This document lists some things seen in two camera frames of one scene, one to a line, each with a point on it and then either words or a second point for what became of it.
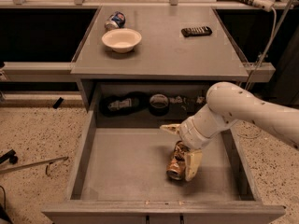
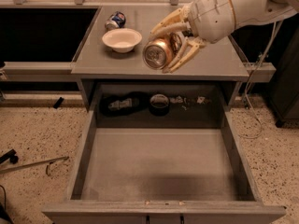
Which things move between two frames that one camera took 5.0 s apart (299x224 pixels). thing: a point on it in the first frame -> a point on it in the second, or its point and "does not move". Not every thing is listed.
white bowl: (122, 40) does not move
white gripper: (191, 134) -> (210, 19)
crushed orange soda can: (177, 166) -> (159, 53)
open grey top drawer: (123, 178) does not move
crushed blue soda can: (116, 21) does not move
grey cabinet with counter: (152, 66) does not move
